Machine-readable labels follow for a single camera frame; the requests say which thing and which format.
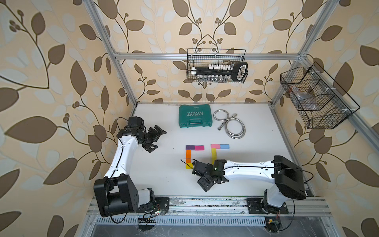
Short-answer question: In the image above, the long yellow-green block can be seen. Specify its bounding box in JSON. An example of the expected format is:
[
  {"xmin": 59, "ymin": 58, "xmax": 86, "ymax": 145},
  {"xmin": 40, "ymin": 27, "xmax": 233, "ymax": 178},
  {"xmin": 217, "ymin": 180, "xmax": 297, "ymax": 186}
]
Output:
[{"xmin": 211, "ymin": 148, "xmax": 217, "ymax": 164}]

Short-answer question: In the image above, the light blue block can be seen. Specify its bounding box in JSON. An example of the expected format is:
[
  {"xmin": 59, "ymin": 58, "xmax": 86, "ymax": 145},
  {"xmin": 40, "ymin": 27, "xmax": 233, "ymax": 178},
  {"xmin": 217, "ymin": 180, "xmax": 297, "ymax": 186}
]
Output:
[{"xmin": 220, "ymin": 144, "xmax": 230, "ymax": 150}]

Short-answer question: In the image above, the pink block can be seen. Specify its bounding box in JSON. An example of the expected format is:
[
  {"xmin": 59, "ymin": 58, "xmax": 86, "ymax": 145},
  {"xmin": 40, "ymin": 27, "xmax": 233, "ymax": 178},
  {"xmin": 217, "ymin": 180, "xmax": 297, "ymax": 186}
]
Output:
[{"xmin": 211, "ymin": 144, "xmax": 221, "ymax": 149}]

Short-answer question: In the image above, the orange long block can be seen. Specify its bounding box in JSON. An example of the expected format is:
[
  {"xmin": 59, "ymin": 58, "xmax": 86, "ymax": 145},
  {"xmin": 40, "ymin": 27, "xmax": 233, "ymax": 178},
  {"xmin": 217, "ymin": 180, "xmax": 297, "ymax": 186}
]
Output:
[{"xmin": 186, "ymin": 150, "xmax": 191, "ymax": 164}]

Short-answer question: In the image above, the magenta block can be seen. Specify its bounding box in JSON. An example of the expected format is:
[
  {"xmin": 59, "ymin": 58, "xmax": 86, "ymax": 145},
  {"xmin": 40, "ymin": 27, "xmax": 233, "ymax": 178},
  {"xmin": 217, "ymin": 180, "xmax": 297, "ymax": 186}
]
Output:
[{"xmin": 195, "ymin": 145, "xmax": 205, "ymax": 151}]

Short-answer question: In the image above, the purple block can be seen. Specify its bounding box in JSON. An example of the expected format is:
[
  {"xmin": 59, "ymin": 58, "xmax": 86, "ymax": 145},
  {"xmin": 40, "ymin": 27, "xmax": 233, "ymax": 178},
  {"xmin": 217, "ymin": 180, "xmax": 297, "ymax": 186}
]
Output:
[{"xmin": 186, "ymin": 145, "xmax": 196, "ymax": 151}]

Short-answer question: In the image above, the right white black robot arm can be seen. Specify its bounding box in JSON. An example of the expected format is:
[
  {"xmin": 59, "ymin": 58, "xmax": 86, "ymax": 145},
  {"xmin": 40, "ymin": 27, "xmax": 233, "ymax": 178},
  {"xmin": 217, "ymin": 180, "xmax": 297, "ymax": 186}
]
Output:
[{"xmin": 192, "ymin": 156, "xmax": 306, "ymax": 209}]

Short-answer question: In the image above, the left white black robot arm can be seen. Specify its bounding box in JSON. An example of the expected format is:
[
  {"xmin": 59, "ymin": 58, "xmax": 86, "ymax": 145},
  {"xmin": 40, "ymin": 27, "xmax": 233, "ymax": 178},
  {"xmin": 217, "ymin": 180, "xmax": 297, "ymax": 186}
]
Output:
[{"xmin": 93, "ymin": 125, "xmax": 167, "ymax": 217}]

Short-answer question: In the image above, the green plastic tool case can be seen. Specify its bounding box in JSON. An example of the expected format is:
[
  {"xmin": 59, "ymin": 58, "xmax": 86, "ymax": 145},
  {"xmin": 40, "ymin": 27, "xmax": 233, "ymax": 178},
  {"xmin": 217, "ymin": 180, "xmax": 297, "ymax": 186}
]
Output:
[{"xmin": 179, "ymin": 104, "xmax": 213, "ymax": 128}]

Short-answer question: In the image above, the black white socket set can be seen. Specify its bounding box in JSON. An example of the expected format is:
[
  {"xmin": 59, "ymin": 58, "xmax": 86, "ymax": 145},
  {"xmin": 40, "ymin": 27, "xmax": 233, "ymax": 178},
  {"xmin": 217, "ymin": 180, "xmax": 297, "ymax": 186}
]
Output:
[{"xmin": 189, "ymin": 62, "xmax": 248, "ymax": 84}]

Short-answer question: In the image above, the clear plastic bag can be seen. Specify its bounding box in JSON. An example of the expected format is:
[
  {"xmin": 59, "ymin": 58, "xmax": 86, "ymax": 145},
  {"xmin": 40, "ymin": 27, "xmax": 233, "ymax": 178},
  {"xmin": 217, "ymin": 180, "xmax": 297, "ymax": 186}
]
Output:
[{"xmin": 290, "ymin": 87, "xmax": 319, "ymax": 111}]

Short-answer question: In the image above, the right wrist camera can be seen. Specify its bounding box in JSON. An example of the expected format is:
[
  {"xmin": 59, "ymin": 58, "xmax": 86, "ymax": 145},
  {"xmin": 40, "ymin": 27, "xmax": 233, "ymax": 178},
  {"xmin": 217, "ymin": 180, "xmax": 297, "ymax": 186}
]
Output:
[{"xmin": 192, "ymin": 161, "xmax": 213, "ymax": 179}]

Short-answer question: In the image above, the aluminium front rail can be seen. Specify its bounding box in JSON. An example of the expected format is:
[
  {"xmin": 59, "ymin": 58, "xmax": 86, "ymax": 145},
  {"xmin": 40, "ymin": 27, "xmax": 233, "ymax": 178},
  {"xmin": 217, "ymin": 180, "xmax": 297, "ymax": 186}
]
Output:
[{"xmin": 86, "ymin": 195, "xmax": 332, "ymax": 217}]

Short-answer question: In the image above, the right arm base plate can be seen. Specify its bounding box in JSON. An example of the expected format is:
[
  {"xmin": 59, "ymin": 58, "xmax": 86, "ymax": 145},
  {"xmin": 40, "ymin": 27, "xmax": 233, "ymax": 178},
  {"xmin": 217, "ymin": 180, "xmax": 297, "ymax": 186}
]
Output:
[{"xmin": 246, "ymin": 198, "xmax": 289, "ymax": 215}]

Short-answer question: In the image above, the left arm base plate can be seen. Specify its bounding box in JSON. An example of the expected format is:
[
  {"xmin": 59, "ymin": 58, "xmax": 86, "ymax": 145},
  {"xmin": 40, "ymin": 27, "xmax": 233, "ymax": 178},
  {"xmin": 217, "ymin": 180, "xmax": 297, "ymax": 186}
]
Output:
[{"xmin": 134, "ymin": 197, "xmax": 170, "ymax": 215}]

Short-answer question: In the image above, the coiled metal shower hose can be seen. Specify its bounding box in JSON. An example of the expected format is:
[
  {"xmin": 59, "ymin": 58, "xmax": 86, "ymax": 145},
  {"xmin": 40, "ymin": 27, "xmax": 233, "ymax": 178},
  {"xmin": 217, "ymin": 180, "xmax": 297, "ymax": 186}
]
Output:
[{"xmin": 213, "ymin": 109, "xmax": 246, "ymax": 140}]

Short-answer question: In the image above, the centre black wire basket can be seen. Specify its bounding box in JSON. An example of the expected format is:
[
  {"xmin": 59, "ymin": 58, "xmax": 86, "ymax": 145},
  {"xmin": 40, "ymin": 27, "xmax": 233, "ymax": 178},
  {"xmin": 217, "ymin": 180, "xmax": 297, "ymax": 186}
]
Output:
[{"xmin": 186, "ymin": 48, "xmax": 248, "ymax": 84}]

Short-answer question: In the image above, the black wire basket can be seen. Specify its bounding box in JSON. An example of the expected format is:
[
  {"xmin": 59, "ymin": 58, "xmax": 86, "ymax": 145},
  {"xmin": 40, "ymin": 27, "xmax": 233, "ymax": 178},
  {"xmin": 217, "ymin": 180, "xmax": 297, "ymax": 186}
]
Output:
[
  {"xmin": 186, "ymin": 48, "xmax": 248, "ymax": 84},
  {"xmin": 280, "ymin": 62, "xmax": 360, "ymax": 129}
]

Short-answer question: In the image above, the right black wire basket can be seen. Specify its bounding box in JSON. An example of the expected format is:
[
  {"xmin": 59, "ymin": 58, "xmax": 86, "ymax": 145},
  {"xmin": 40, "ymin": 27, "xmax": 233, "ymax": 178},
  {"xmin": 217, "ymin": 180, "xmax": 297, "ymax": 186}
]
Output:
[{"xmin": 280, "ymin": 62, "xmax": 360, "ymax": 129}]

